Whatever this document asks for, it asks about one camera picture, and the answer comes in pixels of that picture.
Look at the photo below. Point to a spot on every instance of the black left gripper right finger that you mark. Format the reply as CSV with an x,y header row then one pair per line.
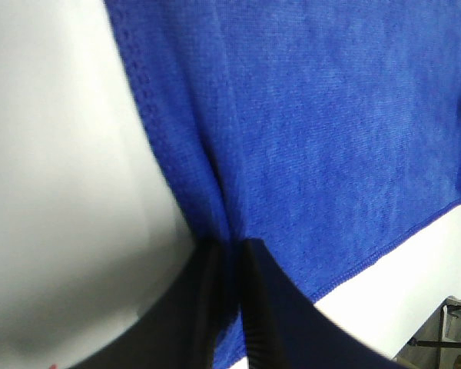
x,y
283,329

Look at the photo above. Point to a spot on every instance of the blue microfiber towel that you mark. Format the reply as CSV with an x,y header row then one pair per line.
x,y
330,130

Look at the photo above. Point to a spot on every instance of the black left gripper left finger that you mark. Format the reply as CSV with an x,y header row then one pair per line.
x,y
180,330

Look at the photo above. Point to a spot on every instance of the metal frame under table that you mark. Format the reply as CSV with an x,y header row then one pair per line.
x,y
437,344

